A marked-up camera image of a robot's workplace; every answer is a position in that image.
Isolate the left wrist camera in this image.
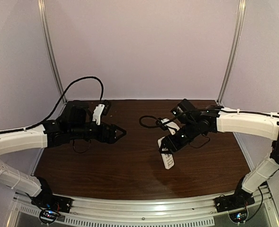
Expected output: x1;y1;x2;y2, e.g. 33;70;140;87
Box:
92;100;111;125

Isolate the left black cable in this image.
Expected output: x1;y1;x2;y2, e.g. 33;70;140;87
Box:
0;76;106;138

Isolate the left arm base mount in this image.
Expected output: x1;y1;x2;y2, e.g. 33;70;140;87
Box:
28;195;73;226

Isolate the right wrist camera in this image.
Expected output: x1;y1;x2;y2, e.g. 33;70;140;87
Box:
156;118;180;135

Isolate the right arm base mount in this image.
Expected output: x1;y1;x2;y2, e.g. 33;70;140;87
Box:
214;194;255;225

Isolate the right black cable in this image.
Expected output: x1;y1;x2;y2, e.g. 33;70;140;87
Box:
139;106;279;130

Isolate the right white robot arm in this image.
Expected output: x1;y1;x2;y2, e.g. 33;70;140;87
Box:
158;99;279;206

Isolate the black cable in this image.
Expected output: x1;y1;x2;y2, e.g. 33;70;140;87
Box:
0;76;106;138
139;106;279;130

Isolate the right aluminium frame post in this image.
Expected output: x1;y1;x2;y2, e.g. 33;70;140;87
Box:
216;0;246;104

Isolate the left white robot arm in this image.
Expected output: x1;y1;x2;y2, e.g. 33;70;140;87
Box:
0;100;126;198

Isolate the front aluminium rail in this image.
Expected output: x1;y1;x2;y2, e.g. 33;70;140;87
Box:
11;185;276;225

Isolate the left aluminium frame post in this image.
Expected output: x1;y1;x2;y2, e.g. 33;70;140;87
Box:
37;0;64;95

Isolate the aluminium frame post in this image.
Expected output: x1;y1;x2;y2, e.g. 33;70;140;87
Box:
216;0;246;104
37;0;64;95

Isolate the white remote control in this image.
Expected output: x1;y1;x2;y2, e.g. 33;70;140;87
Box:
158;137;175;170

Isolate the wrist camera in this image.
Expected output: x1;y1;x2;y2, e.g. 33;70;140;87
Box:
156;118;180;135
92;100;111;125

